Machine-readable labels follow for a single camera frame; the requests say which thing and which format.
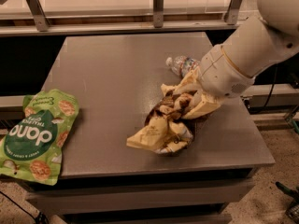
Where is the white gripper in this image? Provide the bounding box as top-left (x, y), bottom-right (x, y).
top-left (161, 45), bottom-right (254, 119)

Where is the brown sea salt chip bag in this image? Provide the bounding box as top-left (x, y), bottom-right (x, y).
top-left (126, 84), bottom-right (200, 155)

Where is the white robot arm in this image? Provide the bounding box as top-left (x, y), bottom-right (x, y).
top-left (162, 0), bottom-right (299, 119)

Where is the green rice chip bag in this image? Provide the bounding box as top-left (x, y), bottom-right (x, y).
top-left (0, 89), bottom-right (79, 186)

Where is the clear plastic water bottle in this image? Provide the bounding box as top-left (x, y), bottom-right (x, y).
top-left (165, 56), bottom-right (200, 78)

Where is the dark tool on floor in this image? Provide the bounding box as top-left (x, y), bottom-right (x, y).
top-left (275, 181), bottom-right (299, 224)

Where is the grey table drawer front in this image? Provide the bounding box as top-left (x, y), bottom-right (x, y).
top-left (26, 178), bottom-right (254, 215)

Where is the black cable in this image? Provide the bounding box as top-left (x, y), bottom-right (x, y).
top-left (249, 64), bottom-right (278, 115)

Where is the metal railing bracket right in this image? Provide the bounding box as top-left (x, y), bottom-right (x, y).
top-left (224, 0), bottom-right (242, 25)

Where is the metal railing bracket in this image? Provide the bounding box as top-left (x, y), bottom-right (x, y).
top-left (26, 0), bottom-right (50, 32)
top-left (153, 0), bottom-right (164, 28)
top-left (224, 0), bottom-right (242, 25)

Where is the metal railing bracket middle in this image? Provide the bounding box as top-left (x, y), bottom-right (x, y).
top-left (153, 0), bottom-right (164, 28)

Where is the metal railing bracket left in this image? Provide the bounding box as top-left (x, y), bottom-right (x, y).
top-left (26, 0), bottom-right (50, 32)

